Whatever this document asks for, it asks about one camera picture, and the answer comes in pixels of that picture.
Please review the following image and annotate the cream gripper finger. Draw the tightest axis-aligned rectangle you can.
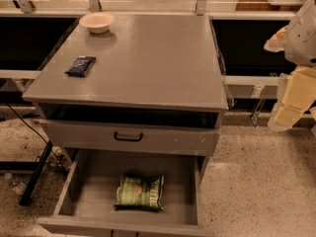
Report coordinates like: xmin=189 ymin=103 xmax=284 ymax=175
xmin=264 ymin=27 xmax=287 ymax=52
xmin=268 ymin=65 xmax=316 ymax=131

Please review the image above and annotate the green jalapeno chip bag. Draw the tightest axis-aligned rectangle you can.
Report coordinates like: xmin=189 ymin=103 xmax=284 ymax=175
xmin=114 ymin=173 xmax=164 ymax=211

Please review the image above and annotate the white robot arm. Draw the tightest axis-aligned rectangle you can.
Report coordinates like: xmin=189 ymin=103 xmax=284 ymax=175
xmin=264 ymin=0 xmax=316 ymax=131

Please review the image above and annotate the closed grey top drawer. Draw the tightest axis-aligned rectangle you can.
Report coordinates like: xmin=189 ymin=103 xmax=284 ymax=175
xmin=39 ymin=119 xmax=219 ymax=156

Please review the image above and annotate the grey drawer cabinet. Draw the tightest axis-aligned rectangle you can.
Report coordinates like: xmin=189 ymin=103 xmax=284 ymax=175
xmin=22 ymin=13 xmax=229 ymax=237

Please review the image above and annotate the dark blue snack bag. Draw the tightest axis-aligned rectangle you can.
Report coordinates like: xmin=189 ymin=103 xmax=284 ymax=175
xmin=65 ymin=56 xmax=96 ymax=77

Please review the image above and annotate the open grey middle drawer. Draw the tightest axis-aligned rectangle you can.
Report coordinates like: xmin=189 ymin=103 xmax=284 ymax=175
xmin=39 ymin=150 xmax=214 ymax=237

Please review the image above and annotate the white bowl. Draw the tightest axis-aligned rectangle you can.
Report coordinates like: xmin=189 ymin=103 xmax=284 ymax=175
xmin=79 ymin=12 xmax=115 ymax=34

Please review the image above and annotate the black table leg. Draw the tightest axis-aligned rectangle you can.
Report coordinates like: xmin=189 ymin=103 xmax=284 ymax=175
xmin=19 ymin=141 xmax=52 ymax=206

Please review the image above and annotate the black drawer handle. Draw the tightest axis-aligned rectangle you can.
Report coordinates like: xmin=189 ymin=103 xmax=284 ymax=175
xmin=114 ymin=131 xmax=143 ymax=142

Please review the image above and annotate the black cable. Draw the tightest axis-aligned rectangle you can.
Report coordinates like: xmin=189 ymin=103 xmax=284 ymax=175
xmin=4 ymin=102 xmax=67 ymax=170

